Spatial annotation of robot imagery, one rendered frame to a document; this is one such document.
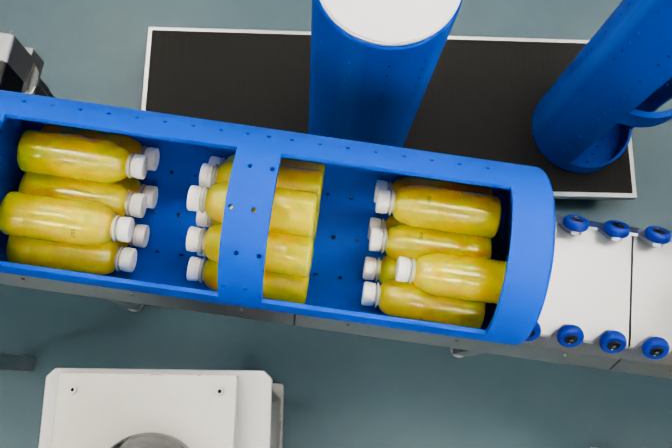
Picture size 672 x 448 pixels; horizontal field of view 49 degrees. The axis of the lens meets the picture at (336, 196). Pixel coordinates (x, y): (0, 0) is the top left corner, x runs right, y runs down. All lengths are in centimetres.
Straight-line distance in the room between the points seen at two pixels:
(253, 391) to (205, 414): 7
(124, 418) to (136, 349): 121
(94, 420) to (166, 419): 10
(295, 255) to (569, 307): 54
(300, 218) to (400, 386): 124
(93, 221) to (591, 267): 87
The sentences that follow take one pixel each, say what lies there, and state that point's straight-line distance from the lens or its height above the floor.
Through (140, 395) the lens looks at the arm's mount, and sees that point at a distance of 108.
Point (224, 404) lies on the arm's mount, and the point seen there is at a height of 118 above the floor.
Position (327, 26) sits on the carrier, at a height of 100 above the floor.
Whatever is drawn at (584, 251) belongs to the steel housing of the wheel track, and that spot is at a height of 93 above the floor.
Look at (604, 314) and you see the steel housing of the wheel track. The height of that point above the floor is 93.
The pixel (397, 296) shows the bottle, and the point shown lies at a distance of 117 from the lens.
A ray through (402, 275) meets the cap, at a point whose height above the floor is 112.
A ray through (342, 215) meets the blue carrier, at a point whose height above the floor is 97.
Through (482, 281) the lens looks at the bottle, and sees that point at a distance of 114.
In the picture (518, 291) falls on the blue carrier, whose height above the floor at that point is 121.
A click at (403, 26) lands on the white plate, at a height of 104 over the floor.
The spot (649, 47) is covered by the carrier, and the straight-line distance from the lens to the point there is 169.
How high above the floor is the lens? 223
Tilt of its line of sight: 75 degrees down
